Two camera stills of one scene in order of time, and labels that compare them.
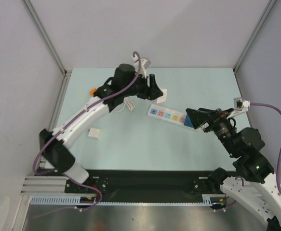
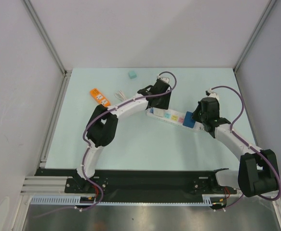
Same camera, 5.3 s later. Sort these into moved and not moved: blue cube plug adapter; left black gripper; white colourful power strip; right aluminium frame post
Moved: left black gripper
Not moved: blue cube plug adapter; right aluminium frame post; white colourful power strip
